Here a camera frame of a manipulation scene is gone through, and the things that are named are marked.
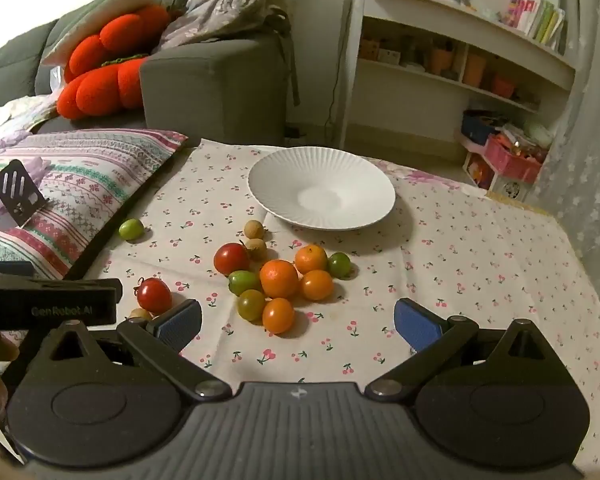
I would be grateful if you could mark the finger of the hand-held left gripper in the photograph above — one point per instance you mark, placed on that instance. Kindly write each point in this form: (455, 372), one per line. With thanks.
(7, 268)
(55, 285)

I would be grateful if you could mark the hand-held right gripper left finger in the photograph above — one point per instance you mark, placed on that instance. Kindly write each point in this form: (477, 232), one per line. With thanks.
(177, 325)

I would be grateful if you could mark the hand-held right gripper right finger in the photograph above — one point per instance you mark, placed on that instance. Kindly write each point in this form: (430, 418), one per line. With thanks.
(417, 325)

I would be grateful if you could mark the red cherry tomato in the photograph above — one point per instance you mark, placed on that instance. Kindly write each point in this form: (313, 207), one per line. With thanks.
(154, 296)
(230, 259)

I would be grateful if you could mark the longan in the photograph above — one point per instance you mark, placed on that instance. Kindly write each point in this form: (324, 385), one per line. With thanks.
(256, 247)
(254, 228)
(140, 314)

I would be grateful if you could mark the olive-brown tomato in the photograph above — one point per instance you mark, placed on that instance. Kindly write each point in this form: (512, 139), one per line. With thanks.
(251, 305)

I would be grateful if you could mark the green tomato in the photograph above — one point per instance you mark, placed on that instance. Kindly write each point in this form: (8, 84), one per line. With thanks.
(340, 265)
(242, 281)
(130, 229)

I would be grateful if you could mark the orange tomato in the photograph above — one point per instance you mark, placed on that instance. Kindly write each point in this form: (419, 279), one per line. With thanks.
(317, 286)
(278, 316)

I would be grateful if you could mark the tangerine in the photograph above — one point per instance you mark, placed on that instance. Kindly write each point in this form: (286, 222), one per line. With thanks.
(279, 278)
(310, 258)

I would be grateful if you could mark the white ribbed plate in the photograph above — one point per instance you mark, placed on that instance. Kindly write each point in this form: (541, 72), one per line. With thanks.
(325, 190)

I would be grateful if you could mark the lilac cloth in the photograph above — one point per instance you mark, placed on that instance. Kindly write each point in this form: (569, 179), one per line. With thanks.
(37, 167)

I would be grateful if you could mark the striped patterned pillow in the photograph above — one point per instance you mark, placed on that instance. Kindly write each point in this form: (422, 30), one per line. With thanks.
(95, 175)

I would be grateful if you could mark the pink floral cloth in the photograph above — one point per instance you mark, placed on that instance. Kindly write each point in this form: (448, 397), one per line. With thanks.
(430, 180)

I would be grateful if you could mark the pale blanket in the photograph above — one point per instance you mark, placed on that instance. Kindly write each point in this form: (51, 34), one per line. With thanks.
(20, 112)

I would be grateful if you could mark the white printed crate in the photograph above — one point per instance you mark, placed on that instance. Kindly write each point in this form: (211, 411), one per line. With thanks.
(505, 190)

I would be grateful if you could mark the pink plastic basket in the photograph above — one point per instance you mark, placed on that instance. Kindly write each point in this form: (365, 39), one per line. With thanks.
(512, 162)

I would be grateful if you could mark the red lobed plush cushion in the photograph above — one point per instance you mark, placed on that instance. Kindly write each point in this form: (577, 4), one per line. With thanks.
(100, 90)
(125, 30)

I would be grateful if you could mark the dark blue box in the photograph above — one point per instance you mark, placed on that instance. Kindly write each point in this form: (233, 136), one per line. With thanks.
(480, 127)

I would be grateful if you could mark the grey sofa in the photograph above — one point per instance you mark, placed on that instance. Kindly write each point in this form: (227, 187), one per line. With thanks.
(215, 90)

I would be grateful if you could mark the orange pot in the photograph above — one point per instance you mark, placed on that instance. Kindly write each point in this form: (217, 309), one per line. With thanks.
(502, 85)
(475, 70)
(440, 60)

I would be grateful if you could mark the white flower-print curtain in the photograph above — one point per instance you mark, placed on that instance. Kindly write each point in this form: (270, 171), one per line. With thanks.
(585, 110)

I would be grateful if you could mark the small cardboard boxes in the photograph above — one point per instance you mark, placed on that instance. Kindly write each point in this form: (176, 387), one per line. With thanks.
(377, 52)

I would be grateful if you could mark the white bookshelf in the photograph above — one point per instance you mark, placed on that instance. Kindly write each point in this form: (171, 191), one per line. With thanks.
(470, 30)

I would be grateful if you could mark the floral grey backpack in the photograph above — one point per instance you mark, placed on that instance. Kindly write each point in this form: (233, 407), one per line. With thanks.
(215, 5)

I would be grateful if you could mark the row of upright books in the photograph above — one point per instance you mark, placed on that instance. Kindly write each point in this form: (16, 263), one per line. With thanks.
(535, 17)

